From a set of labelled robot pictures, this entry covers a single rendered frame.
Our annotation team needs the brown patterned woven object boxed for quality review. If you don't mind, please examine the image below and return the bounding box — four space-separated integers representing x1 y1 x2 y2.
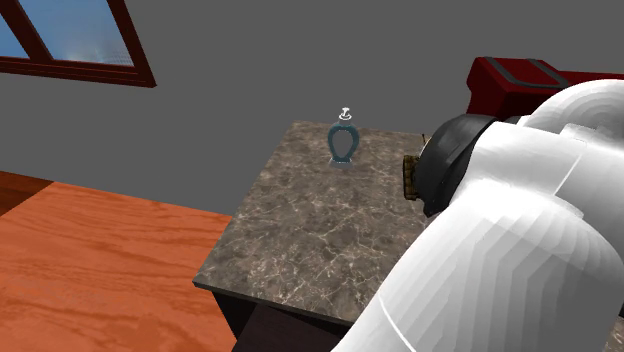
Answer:
402 154 422 202

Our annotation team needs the teal soap dispenser bottle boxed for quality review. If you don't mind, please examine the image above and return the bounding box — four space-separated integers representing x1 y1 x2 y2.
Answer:
326 106 361 170

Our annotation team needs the dark wood framed window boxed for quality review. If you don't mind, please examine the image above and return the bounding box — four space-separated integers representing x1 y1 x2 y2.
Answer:
0 0 158 89

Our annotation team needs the marble top dark table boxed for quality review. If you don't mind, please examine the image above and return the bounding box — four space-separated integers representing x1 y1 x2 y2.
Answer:
192 120 438 352

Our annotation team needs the dark red block grey trim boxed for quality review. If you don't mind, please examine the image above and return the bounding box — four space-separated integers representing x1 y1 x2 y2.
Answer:
465 56 624 120

